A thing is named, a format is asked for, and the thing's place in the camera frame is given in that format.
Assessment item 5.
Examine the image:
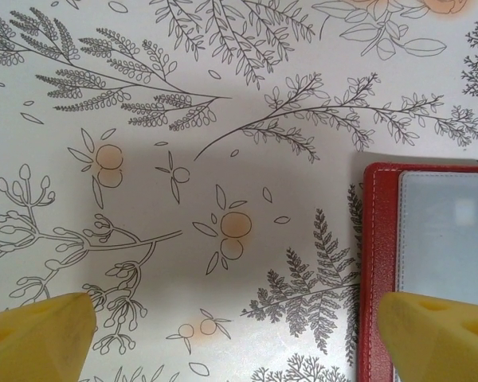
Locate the floral patterned table cover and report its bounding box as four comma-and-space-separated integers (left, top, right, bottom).
0, 0, 478, 382

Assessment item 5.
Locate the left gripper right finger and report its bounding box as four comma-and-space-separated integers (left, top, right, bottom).
378, 292, 478, 382

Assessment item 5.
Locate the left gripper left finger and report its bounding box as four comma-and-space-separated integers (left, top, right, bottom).
0, 292, 96, 382

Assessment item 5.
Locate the red framed tablet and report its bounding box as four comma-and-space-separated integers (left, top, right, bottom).
362, 161, 478, 382

